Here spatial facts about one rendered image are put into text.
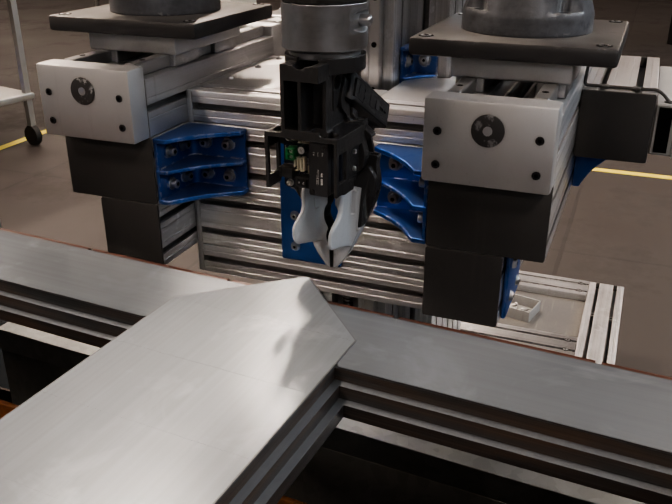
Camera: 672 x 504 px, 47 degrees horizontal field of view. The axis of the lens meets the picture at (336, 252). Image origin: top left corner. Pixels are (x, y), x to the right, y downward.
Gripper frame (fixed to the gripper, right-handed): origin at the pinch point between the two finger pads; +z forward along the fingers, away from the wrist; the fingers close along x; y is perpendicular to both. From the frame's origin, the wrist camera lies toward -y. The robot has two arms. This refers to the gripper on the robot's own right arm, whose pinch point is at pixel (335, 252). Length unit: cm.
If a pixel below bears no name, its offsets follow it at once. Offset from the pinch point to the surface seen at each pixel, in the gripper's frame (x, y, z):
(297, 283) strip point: -0.7, 6.9, 0.5
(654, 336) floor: 30, -157, 86
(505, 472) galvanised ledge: 19.7, 4.0, 17.6
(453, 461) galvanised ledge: 14.8, 4.6, 17.6
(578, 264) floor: 1, -199, 86
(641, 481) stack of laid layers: 31.2, 18.8, 3.0
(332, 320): 5.3, 11.9, 0.5
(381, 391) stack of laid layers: 12.4, 18.1, 1.8
